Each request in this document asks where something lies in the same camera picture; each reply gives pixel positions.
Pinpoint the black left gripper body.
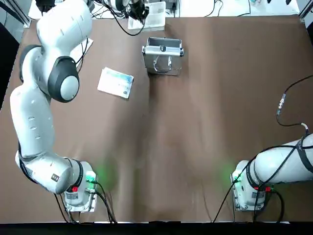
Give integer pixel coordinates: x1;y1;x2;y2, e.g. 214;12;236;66
127;0;150;24

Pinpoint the white foam partition tray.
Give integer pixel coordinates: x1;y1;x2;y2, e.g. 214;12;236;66
127;1;166;30

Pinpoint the aluminium first-aid case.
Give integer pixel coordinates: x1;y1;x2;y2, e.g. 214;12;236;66
141;37;185;77

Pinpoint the long white blue flat packet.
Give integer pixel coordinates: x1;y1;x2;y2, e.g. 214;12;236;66
69;38;94;69

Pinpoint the wide white blue flat packet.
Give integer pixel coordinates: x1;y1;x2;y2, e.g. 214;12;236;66
97;67;135;100

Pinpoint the white side desk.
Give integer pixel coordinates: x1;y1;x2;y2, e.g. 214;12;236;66
28;0;302;19

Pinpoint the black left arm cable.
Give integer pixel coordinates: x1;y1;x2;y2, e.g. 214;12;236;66
111;9;147;37

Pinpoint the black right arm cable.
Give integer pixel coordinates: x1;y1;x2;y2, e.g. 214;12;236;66
275;74;313;134

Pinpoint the black arm base cable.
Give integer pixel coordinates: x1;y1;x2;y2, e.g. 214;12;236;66
212;181;286;224
54;180;118;224

